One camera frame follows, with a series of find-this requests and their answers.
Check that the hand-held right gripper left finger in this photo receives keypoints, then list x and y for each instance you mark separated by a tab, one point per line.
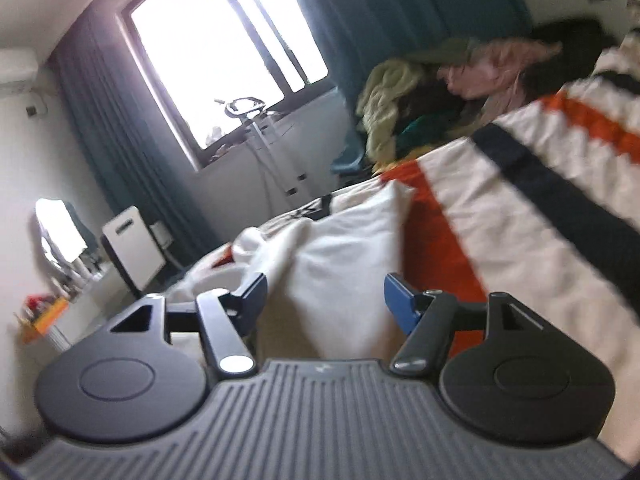
252	294

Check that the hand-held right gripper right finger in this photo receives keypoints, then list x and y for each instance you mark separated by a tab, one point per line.
400	305

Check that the white zip-up sweater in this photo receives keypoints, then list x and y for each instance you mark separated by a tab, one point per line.
340	270

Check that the white chair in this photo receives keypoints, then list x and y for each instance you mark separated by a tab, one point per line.
132	240

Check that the striped blanket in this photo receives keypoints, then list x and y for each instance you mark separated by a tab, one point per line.
525	240

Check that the blue stool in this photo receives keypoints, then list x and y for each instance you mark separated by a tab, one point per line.
350	160

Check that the white dressing table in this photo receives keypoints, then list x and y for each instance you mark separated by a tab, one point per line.
90	305

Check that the green garment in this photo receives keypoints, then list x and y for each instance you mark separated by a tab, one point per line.
425	132

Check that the teal curtain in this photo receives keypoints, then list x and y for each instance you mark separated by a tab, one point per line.
125	160
375	20

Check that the garment steamer stand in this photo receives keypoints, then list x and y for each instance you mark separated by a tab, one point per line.
245	107

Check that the yellow-green garment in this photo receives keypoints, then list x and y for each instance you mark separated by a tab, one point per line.
385	105

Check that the dark cloth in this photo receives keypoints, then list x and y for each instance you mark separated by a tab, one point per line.
435	105

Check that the table mirror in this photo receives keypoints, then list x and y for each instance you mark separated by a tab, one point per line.
57	230

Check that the window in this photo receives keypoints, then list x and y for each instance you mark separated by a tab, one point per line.
200	60

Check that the pink garment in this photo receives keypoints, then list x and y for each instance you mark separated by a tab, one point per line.
500	70

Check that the olive garment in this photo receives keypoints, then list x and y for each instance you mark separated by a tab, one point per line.
445	50

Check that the black garment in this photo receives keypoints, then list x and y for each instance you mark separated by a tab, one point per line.
565	45

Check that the white air conditioner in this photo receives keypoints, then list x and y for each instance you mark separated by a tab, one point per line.
15	70

